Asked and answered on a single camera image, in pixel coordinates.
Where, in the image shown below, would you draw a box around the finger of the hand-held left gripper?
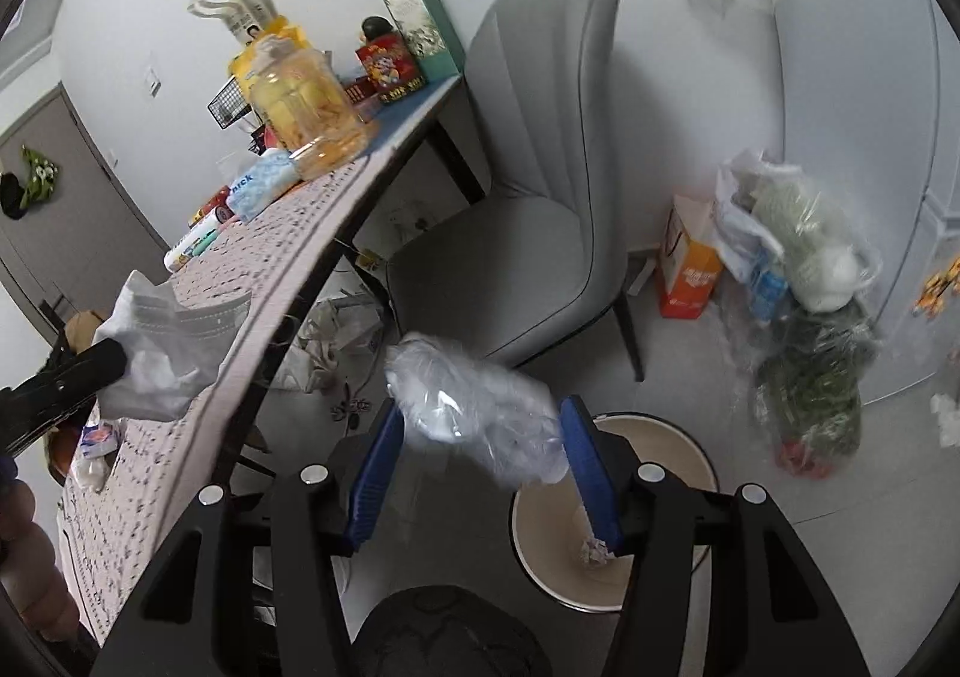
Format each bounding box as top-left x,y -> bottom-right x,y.
0,339 -> 127,457

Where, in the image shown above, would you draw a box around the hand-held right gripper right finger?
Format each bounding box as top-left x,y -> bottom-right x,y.
559,396 -> 871,677

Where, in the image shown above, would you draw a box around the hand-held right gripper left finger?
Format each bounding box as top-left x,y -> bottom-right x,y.
90,398 -> 406,677

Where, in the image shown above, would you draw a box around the beige trash bin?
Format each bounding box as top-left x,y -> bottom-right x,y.
510,411 -> 717,614

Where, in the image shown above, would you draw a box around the white plastic bag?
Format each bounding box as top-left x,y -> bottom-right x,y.
94,269 -> 252,423

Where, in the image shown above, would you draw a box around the clear plastic bag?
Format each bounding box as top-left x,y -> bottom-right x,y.
384,332 -> 571,487

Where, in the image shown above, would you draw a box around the person's left hand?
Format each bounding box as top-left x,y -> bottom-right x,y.
0,480 -> 80,642

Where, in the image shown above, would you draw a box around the tan chair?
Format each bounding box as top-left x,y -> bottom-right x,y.
64,311 -> 113,348

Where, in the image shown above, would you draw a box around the small blue white packet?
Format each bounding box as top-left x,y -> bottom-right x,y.
79,422 -> 125,460

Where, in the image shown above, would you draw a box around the grey-white cloth heap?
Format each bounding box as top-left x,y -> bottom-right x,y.
279,296 -> 391,393

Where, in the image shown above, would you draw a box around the grey door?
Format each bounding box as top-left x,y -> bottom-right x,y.
0,84 -> 173,333

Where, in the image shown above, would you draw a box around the long white printed box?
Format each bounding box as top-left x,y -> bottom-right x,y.
163,208 -> 241,273

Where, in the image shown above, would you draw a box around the pink patterned tablecloth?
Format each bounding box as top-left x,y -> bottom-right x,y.
56,144 -> 391,648

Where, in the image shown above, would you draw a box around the orange white carton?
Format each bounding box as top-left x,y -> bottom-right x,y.
658,194 -> 725,319

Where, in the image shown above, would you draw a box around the clear bag of greens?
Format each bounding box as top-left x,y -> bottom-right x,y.
754,313 -> 878,479

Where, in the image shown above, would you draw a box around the blue white tissue pack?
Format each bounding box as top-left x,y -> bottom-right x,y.
229,148 -> 301,224

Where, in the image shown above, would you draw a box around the black-legged table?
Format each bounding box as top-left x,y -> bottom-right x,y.
56,73 -> 492,648

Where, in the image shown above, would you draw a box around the clear bag of white vegetables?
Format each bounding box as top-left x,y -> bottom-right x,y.
712,152 -> 882,314

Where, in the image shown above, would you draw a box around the white tissue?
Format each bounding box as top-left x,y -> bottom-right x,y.
930,392 -> 960,445

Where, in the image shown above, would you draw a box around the clear plastic jar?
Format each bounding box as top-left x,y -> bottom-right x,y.
247,35 -> 380,179

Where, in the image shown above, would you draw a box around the grey upholstered chair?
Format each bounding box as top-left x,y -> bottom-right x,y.
386,0 -> 646,382

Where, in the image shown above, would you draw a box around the yellow fridge magnets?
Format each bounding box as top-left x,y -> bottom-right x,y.
911,257 -> 960,322

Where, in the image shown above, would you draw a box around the yellow snack bag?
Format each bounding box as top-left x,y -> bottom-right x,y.
227,17 -> 331,100

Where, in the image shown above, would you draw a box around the paper carton bag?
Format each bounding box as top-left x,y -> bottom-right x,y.
187,0 -> 282,48

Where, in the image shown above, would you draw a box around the red printed box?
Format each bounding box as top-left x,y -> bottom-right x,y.
354,17 -> 427,104

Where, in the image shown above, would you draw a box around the white fridge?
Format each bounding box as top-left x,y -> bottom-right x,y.
772,0 -> 960,408

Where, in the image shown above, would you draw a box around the tall green box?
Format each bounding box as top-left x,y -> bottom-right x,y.
358,0 -> 467,85

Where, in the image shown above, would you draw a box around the black wire basket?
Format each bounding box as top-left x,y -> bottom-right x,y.
206,80 -> 256,130

